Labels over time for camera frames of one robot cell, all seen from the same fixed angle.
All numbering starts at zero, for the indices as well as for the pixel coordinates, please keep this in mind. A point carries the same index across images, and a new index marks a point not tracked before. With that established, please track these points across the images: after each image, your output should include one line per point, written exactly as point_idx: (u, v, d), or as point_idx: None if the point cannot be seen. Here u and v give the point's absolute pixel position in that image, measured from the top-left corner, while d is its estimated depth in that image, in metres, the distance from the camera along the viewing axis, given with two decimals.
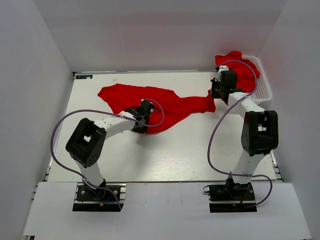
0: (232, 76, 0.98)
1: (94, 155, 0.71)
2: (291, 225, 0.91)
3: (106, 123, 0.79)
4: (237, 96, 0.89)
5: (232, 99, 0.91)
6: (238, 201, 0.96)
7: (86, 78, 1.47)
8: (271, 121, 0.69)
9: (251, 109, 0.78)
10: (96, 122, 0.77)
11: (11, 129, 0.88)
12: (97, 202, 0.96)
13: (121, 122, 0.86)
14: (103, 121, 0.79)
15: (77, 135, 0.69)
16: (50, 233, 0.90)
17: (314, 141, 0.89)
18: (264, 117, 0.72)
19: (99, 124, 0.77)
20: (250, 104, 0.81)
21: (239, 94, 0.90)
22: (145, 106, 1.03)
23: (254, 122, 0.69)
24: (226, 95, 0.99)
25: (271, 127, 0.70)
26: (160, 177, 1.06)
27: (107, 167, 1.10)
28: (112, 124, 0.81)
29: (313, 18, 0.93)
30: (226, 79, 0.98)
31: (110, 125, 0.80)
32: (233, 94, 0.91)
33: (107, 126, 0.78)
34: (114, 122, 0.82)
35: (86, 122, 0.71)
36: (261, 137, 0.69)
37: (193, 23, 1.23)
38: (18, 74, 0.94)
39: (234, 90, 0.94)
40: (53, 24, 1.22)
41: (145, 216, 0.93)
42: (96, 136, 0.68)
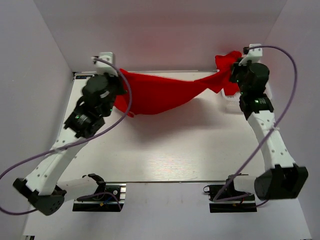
0: (262, 82, 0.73)
1: (54, 203, 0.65)
2: (291, 225, 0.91)
3: (41, 176, 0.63)
4: (263, 123, 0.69)
5: (252, 118, 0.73)
6: (238, 201, 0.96)
7: (86, 78, 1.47)
8: (299, 179, 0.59)
9: (278, 158, 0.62)
10: (28, 180, 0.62)
11: (12, 130, 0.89)
12: (97, 202, 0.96)
13: (63, 156, 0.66)
14: (37, 175, 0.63)
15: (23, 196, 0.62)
16: (50, 233, 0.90)
17: (314, 141, 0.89)
18: (290, 169, 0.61)
19: (33, 183, 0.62)
20: (278, 147, 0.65)
21: (265, 117, 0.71)
22: (92, 102, 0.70)
23: (276, 182, 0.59)
24: (248, 107, 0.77)
25: (295, 184, 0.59)
26: (160, 177, 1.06)
27: (106, 167, 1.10)
28: (48, 174, 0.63)
29: (312, 18, 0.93)
30: (254, 84, 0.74)
31: (45, 176, 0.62)
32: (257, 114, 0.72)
33: (42, 182, 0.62)
34: (50, 168, 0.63)
35: (19, 183, 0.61)
36: (281, 195, 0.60)
37: (193, 23, 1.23)
38: (18, 74, 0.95)
39: (260, 104, 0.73)
40: (53, 25, 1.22)
41: (145, 216, 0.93)
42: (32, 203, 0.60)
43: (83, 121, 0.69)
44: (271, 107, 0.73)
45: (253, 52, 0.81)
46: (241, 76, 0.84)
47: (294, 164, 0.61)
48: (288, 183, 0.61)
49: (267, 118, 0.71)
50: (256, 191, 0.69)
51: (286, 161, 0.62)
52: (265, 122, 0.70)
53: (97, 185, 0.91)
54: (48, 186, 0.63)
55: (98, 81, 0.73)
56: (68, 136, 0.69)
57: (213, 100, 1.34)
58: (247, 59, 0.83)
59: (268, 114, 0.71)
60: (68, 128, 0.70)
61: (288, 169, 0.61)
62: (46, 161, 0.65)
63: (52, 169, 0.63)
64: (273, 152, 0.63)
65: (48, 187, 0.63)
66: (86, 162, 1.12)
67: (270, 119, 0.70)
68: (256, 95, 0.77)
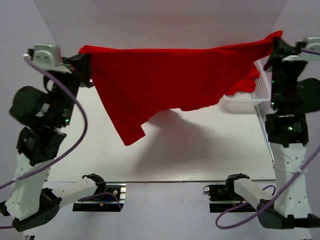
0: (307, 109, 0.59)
1: (45, 217, 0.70)
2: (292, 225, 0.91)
3: (16, 205, 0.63)
4: (289, 162, 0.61)
5: (278, 148, 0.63)
6: (238, 201, 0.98)
7: None
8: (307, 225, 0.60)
9: (294, 209, 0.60)
10: (8, 206, 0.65)
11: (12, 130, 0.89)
12: (97, 202, 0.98)
13: (27, 184, 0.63)
14: (12, 202, 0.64)
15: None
16: (50, 232, 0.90)
17: (313, 140, 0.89)
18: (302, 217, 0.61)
19: (11, 210, 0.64)
20: (299, 195, 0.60)
21: (294, 153, 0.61)
22: (30, 124, 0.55)
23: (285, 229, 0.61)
24: (277, 130, 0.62)
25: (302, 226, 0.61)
26: (160, 177, 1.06)
27: (106, 167, 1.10)
28: (20, 202, 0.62)
29: (312, 18, 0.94)
30: (296, 109, 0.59)
31: (19, 204, 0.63)
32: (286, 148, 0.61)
33: (17, 210, 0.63)
34: (20, 197, 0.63)
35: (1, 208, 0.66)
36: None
37: (193, 23, 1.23)
38: (19, 74, 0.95)
39: (293, 132, 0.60)
40: None
41: (145, 216, 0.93)
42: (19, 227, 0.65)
43: (31, 145, 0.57)
44: (305, 140, 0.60)
45: (310, 55, 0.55)
46: (278, 79, 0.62)
47: (309, 214, 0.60)
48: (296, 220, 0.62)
49: (296, 155, 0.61)
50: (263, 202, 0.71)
51: (301, 212, 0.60)
52: (292, 161, 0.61)
53: (96, 185, 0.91)
54: (31, 207, 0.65)
55: (26, 95, 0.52)
56: (24, 161, 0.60)
57: None
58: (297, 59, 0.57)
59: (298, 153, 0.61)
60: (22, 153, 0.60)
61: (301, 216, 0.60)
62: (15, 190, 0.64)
63: (21, 198, 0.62)
64: (291, 200, 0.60)
65: (27, 211, 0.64)
66: (86, 162, 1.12)
67: (299, 157, 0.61)
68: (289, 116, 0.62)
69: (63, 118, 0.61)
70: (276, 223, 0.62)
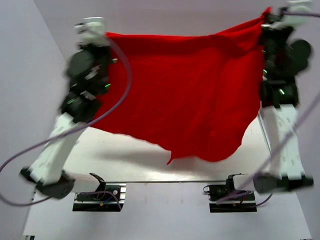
0: (297, 70, 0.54)
1: (64, 188, 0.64)
2: (292, 225, 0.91)
3: (44, 166, 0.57)
4: (281, 124, 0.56)
5: (271, 112, 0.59)
6: (238, 201, 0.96)
7: None
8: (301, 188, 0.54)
9: (286, 169, 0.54)
10: (32, 170, 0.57)
11: (12, 130, 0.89)
12: (97, 202, 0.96)
13: (64, 143, 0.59)
14: (40, 164, 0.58)
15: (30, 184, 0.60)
16: (50, 233, 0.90)
17: (313, 140, 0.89)
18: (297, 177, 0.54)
19: (36, 171, 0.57)
20: (290, 154, 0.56)
21: (287, 114, 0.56)
22: (79, 85, 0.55)
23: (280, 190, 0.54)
24: (269, 96, 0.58)
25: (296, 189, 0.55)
26: (160, 177, 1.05)
27: (106, 167, 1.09)
28: (51, 162, 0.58)
29: None
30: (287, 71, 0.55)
31: (49, 165, 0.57)
32: (279, 111, 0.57)
33: (46, 172, 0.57)
34: (52, 157, 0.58)
35: (24, 171, 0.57)
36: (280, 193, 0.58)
37: (193, 23, 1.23)
38: (19, 74, 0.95)
39: (286, 95, 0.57)
40: (53, 24, 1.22)
41: (146, 216, 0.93)
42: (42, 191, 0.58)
43: (77, 106, 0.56)
44: (296, 103, 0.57)
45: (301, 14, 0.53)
46: (268, 48, 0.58)
47: (302, 174, 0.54)
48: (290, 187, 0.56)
49: (288, 116, 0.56)
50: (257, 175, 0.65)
51: (294, 169, 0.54)
52: (285, 122, 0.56)
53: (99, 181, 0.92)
54: (53, 174, 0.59)
55: (81, 58, 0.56)
56: (64, 122, 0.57)
57: None
58: (285, 24, 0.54)
59: (290, 116, 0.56)
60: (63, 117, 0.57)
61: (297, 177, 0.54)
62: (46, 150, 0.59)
63: (55, 158, 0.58)
64: (284, 162, 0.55)
65: (53, 175, 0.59)
66: (86, 162, 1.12)
67: (292, 119, 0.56)
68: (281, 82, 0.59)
69: (104, 84, 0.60)
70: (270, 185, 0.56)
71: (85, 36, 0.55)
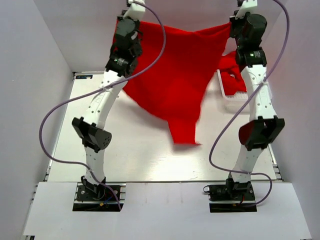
0: (259, 33, 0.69)
1: (106, 138, 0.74)
2: (291, 225, 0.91)
3: (94, 112, 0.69)
4: (254, 78, 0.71)
5: (245, 72, 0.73)
6: (238, 201, 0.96)
7: (86, 78, 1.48)
8: (276, 130, 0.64)
9: (260, 111, 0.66)
10: (84, 117, 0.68)
11: (12, 130, 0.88)
12: (98, 202, 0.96)
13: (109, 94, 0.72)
14: (91, 111, 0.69)
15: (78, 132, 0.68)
16: (50, 233, 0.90)
17: (314, 140, 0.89)
18: (270, 120, 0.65)
19: (89, 117, 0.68)
20: (263, 100, 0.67)
21: (257, 71, 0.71)
22: (125, 44, 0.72)
23: (257, 131, 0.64)
24: (243, 60, 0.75)
25: (272, 131, 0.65)
26: (160, 177, 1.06)
27: (107, 167, 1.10)
28: (101, 109, 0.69)
29: (312, 18, 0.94)
30: (250, 36, 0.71)
31: (99, 111, 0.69)
32: (250, 68, 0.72)
33: (97, 116, 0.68)
34: (102, 105, 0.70)
35: (77, 121, 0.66)
36: (258, 138, 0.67)
37: (194, 22, 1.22)
38: (19, 74, 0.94)
39: (254, 57, 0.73)
40: (53, 24, 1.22)
41: (146, 216, 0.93)
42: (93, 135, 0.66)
43: (122, 63, 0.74)
44: (264, 61, 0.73)
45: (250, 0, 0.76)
46: (236, 31, 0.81)
47: (275, 116, 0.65)
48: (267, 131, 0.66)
49: (259, 72, 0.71)
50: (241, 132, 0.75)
51: (268, 113, 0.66)
52: (257, 76, 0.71)
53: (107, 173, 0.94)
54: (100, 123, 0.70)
55: (128, 25, 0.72)
56: (111, 75, 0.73)
57: (212, 100, 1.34)
58: (242, 11, 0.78)
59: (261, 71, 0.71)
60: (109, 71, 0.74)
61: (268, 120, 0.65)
62: (97, 98, 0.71)
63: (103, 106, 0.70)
64: (258, 106, 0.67)
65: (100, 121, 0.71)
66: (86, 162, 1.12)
67: (262, 74, 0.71)
68: (252, 45, 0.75)
69: (139, 47, 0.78)
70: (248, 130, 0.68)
71: (132, 10, 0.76)
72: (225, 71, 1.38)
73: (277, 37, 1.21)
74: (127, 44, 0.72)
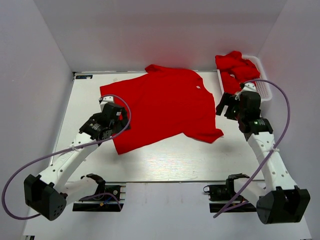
0: (254, 103, 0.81)
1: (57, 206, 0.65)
2: (291, 224, 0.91)
3: (56, 171, 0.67)
4: (263, 145, 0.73)
5: (252, 139, 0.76)
6: (238, 201, 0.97)
7: (86, 78, 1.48)
8: (300, 204, 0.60)
9: (278, 180, 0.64)
10: (43, 175, 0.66)
11: (11, 130, 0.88)
12: (97, 202, 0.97)
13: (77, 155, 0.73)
14: (52, 169, 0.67)
15: (29, 196, 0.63)
16: (50, 233, 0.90)
17: (314, 141, 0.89)
18: (292, 192, 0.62)
19: (48, 176, 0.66)
20: (277, 170, 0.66)
21: (265, 138, 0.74)
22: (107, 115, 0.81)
23: (279, 202, 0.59)
24: (247, 127, 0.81)
25: (298, 208, 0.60)
26: (160, 177, 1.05)
27: (106, 167, 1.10)
28: (64, 169, 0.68)
29: (312, 18, 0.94)
30: (248, 105, 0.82)
31: (61, 171, 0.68)
32: (257, 136, 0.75)
33: (58, 176, 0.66)
34: (66, 165, 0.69)
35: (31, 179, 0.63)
36: (280, 214, 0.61)
37: (193, 23, 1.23)
38: (18, 74, 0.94)
39: (258, 124, 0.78)
40: (54, 25, 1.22)
41: (146, 216, 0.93)
42: (46, 198, 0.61)
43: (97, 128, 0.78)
44: (270, 128, 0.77)
45: (248, 86, 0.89)
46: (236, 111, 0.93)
47: (295, 186, 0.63)
48: (292, 207, 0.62)
49: (267, 139, 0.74)
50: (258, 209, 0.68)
51: (286, 183, 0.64)
52: (265, 143, 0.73)
53: (96, 183, 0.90)
54: (59, 185, 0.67)
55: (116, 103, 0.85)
56: (84, 137, 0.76)
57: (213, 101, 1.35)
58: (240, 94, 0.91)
59: (266, 136, 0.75)
60: (83, 133, 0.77)
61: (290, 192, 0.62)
62: (63, 158, 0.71)
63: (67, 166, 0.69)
64: (274, 175, 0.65)
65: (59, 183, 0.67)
66: (86, 162, 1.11)
67: (270, 141, 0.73)
68: (253, 116, 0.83)
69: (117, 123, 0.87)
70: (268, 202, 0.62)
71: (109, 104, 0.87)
72: (225, 71, 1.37)
73: (280, 37, 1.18)
74: (110, 116, 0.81)
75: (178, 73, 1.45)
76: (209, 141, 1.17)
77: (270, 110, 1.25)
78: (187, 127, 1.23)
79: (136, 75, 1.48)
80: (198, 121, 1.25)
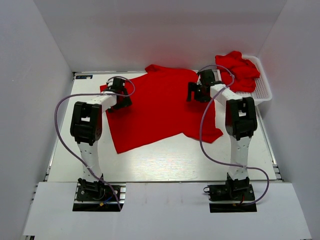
0: (210, 72, 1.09)
1: (98, 129, 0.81)
2: (292, 224, 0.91)
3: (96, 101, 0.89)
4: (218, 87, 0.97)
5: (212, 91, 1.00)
6: (238, 201, 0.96)
7: (86, 78, 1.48)
8: (250, 107, 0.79)
9: (231, 97, 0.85)
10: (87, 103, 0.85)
11: (11, 130, 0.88)
12: (97, 202, 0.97)
13: (107, 98, 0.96)
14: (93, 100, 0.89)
15: (76, 118, 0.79)
16: (50, 233, 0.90)
17: (314, 141, 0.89)
18: (243, 104, 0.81)
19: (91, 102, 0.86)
20: (230, 94, 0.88)
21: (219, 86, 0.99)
22: (116, 82, 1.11)
23: (233, 109, 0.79)
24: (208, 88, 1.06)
25: (251, 111, 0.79)
26: (160, 177, 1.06)
27: (107, 168, 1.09)
28: (102, 100, 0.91)
29: (313, 18, 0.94)
30: (205, 75, 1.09)
31: (100, 101, 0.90)
32: (214, 87, 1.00)
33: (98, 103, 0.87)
34: (103, 99, 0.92)
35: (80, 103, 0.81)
36: (240, 120, 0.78)
37: (193, 23, 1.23)
38: (18, 75, 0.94)
39: (214, 83, 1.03)
40: (54, 25, 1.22)
41: (146, 216, 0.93)
42: (94, 111, 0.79)
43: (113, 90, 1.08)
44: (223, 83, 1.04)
45: None
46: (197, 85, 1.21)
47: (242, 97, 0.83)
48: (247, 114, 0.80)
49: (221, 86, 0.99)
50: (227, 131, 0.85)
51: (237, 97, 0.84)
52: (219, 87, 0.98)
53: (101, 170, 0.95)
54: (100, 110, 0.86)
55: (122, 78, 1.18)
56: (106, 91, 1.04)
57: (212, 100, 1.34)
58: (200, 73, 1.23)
59: (220, 86, 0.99)
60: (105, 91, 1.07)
61: (242, 105, 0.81)
62: (98, 97, 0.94)
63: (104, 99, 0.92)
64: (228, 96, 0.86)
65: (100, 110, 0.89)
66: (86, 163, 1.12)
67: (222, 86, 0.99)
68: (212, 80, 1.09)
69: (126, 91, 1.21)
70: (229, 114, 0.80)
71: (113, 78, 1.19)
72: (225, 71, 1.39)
73: (279, 37, 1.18)
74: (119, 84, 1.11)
75: (176, 73, 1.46)
76: (210, 141, 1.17)
77: (270, 109, 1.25)
78: (187, 126, 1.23)
79: (136, 75, 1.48)
80: (198, 121, 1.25)
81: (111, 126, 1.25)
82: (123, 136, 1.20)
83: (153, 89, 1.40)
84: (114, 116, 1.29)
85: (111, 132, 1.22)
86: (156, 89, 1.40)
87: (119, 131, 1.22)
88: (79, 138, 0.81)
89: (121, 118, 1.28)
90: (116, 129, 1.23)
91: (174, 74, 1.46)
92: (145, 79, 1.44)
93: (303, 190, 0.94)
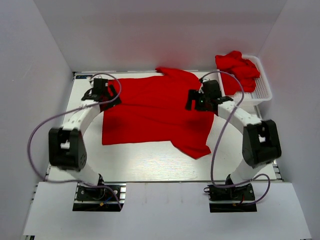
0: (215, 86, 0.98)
1: (82, 155, 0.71)
2: (291, 224, 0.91)
3: (75, 121, 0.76)
4: (228, 107, 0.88)
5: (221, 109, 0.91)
6: (238, 201, 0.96)
7: (86, 78, 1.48)
8: (271, 132, 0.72)
9: (247, 120, 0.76)
10: (64, 125, 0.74)
11: (11, 130, 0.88)
12: (97, 201, 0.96)
13: (88, 111, 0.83)
14: (71, 121, 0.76)
15: (55, 148, 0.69)
16: (50, 233, 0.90)
17: (314, 141, 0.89)
18: (263, 128, 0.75)
19: (69, 125, 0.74)
20: (244, 115, 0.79)
21: (228, 104, 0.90)
22: (96, 84, 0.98)
23: (253, 137, 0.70)
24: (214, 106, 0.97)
25: (272, 137, 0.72)
26: (160, 177, 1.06)
27: (106, 168, 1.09)
28: (81, 119, 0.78)
29: (313, 18, 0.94)
30: (209, 89, 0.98)
31: (79, 120, 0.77)
32: (222, 105, 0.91)
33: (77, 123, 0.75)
34: (82, 116, 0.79)
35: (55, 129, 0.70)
36: (261, 149, 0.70)
37: (193, 23, 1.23)
38: (18, 74, 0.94)
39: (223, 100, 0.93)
40: (53, 25, 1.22)
41: (146, 216, 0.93)
42: (73, 138, 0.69)
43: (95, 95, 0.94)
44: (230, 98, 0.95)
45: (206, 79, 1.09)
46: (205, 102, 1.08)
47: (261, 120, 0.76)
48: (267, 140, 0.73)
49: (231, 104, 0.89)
50: (244, 159, 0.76)
51: (254, 119, 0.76)
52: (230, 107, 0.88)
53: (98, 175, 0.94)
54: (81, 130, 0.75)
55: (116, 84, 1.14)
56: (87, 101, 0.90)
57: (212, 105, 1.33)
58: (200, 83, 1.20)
59: (229, 103, 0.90)
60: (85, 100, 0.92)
61: (261, 129, 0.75)
62: (78, 114, 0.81)
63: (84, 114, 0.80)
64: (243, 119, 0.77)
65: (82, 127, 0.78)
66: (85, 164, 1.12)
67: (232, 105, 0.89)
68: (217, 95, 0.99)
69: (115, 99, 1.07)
70: (247, 139, 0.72)
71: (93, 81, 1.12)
72: (225, 71, 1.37)
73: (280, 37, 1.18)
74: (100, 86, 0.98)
75: (183, 78, 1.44)
76: (195, 157, 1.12)
77: (270, 110, 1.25)
78: (179, 131, 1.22)
79: (136, 75, 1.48)
80: (190, 122, 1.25)
81: (106, 127, 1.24)
82: (116, 132, 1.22)
83: (156, 91, 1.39)
84: (113, 112, 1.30)
85: (105, 127, 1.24)
86: (158, 91, 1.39)
87: (113, 132, 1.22)
88: (62, 168, 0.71)
89: (115, 111, 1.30)
90: (110, 121, 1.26)
91: (181, 78, 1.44)
92: (148, 80, 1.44)
93: (303, 190, 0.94)
